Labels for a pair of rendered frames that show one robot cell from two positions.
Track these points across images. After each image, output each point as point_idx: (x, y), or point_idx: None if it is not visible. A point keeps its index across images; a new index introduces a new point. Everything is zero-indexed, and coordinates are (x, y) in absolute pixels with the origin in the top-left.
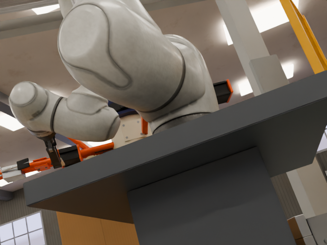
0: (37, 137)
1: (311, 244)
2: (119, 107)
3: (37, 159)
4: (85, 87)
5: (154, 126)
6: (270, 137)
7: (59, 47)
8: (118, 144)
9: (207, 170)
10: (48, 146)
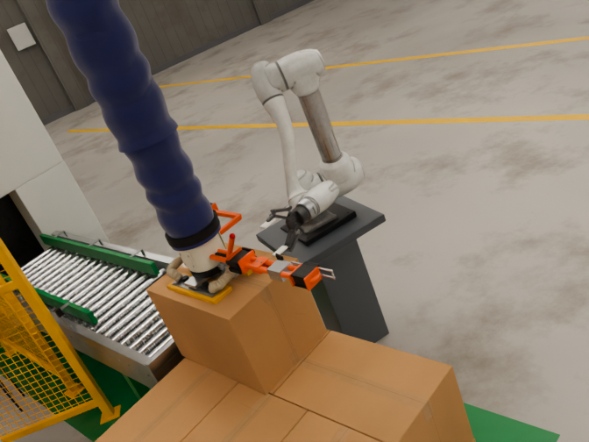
0: (305, 222)
1: None
2: (217, 216)
3: (266, 257)
4: (357, 186)
5: None
6: None
7: (364, 171)
8: (223, 248)
9: None
10: (299, 230)
